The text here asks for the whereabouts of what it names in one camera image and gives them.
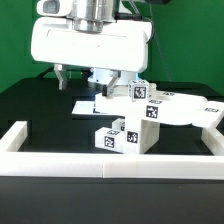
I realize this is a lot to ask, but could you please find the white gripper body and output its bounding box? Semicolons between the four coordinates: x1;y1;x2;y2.
31;0;153;72

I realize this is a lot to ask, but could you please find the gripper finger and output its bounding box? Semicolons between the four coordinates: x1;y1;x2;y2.
54;64;68;90
102;71;121;97

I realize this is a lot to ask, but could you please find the white chair back bar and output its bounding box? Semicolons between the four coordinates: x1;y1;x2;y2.
95;94;197;125

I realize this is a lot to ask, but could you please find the white chair seat part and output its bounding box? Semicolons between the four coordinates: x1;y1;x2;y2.
124;117;160;154

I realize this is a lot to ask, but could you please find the white tag sheet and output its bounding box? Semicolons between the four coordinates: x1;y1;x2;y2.
72;101;95;115

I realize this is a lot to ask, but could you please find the white U-shaped fence frame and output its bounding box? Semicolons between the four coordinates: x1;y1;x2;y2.
0;121;224;180

